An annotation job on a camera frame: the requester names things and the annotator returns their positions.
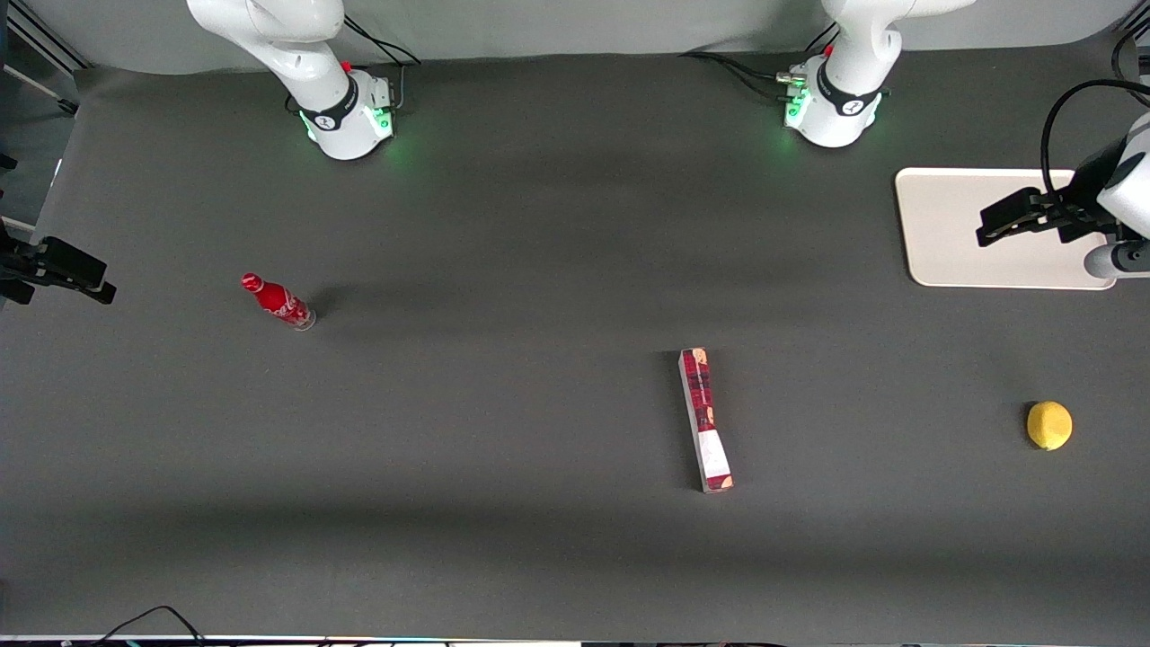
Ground red cola bottle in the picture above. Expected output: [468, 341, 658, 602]
[240, 272, 318, 332]

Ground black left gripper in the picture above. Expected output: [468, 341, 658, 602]
[976, 184, 1120, 249]

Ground red cookie box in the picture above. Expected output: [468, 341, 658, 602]
[678, 348, 735, 494]

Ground beige rectangular tray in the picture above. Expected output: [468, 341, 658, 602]
[895, 167, 1118, 290]

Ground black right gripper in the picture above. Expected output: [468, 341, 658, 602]
[0, 225, 119, 306]

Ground yellow lemon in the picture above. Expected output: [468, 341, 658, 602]
[1027, 401, 1075, 452]

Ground aluminium frame profile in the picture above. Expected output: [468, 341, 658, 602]
[0, 0, 92, 118]

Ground black base cables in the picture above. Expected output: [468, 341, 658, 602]
[680, 22, 842, 102]
[344, 15, 422, 111]

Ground black cable at table edge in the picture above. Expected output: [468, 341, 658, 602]
[90, 605, 209, 647]

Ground black right base cables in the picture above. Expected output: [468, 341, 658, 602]
[344, 15, 422, 111]

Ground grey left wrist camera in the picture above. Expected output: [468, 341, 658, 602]
[1084, 240, 1150, 279]

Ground black left base cables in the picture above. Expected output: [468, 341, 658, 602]
[680, 22, 842, 102]

